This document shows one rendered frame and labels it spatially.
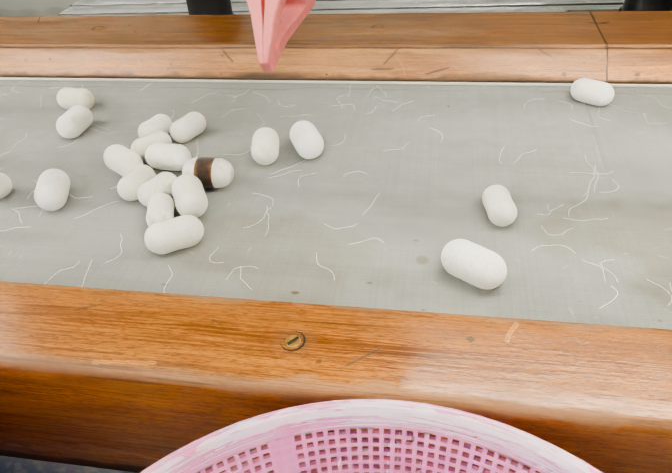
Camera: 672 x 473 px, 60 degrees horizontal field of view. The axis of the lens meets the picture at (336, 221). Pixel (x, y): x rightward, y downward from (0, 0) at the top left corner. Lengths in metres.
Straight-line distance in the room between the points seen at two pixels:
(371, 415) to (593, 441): 0.09
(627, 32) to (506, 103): 0.15
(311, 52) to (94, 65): 0.22
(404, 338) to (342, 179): 0.17
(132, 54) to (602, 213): 0.46
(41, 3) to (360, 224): 2.71
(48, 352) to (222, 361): 0.09
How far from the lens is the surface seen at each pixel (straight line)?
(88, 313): 0.33
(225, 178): 0.42
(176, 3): 1.09
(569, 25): 0.62
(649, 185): 0.45
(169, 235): 0.37
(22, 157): 0.54
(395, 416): 0.25
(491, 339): 0.28
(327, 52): 0.57
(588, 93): 0.53
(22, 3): 3.06
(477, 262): 0.33
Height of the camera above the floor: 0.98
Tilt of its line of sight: 39 degrees down
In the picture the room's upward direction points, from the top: 5 degrees counter-clockwise
